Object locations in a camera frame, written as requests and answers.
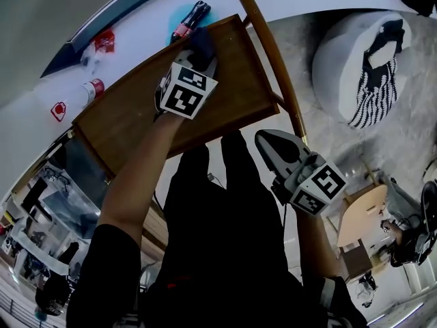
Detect wooden slat bench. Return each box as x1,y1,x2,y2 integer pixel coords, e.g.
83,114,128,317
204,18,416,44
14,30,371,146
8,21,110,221
139,202,171,262

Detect clear plastic bag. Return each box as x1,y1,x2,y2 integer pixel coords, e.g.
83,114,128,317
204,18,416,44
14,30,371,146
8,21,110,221
80,44,103,72

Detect black metal railing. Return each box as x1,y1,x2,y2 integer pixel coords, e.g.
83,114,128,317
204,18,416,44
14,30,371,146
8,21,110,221
0,288,39,328

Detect person's left forearm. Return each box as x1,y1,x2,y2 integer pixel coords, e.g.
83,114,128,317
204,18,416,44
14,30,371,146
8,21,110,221
97,113,184,246

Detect right hand-held gripper cable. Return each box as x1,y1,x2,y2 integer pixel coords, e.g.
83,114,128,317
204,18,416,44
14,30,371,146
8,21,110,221
281,203,292,239

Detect brown wooden stool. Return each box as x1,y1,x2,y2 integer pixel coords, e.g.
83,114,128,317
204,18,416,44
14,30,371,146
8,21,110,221
339,239,373,280

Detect person's right forearm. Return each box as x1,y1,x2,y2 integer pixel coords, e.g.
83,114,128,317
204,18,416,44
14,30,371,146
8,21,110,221
295,206,342,282

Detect black eyeglasses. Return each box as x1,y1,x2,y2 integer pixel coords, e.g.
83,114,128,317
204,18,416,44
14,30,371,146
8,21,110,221
43,168,72,188

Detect dark blue cloth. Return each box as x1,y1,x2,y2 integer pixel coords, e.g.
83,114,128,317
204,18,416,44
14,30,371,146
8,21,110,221
189,25,218,63

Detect black white striped garment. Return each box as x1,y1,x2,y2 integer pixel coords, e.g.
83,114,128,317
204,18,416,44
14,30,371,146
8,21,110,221
348,18,407,130

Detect dark soda bottle red label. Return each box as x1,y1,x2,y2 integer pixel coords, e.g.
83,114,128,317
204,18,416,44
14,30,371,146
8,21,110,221
169,0,212,44

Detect teal round mat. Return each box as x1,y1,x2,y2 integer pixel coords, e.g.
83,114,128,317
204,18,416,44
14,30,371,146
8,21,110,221
165,3,212,46

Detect white roller blind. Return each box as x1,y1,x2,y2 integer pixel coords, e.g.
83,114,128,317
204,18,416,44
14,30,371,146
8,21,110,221
0,0,153,109

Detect person's black trousers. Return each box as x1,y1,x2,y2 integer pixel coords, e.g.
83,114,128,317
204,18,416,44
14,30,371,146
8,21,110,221
163,130,285,269

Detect wooden shelf cart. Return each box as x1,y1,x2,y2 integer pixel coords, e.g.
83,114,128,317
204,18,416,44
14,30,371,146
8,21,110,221
66,0,310,181

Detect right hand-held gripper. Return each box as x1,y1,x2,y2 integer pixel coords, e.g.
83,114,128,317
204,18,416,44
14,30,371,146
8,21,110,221
254,129,347,216

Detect red packet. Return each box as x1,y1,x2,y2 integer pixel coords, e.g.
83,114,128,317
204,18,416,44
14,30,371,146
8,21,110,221
91,29,117,54

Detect clear bottle red label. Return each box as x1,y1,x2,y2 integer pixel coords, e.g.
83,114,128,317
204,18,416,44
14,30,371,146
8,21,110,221
81,78,105,108

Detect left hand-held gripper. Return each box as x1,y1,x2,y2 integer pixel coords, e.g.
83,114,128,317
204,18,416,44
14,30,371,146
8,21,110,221
154,49,219,120

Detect round wooden side table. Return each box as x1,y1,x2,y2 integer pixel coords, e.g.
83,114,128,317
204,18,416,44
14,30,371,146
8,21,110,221
336,184,390,249

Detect person's black shirt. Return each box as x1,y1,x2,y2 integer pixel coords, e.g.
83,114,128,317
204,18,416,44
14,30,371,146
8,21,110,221
66,189,368,328

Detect white beanbag chair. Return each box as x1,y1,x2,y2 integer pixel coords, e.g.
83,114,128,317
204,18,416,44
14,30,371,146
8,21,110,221
311,10,412,129

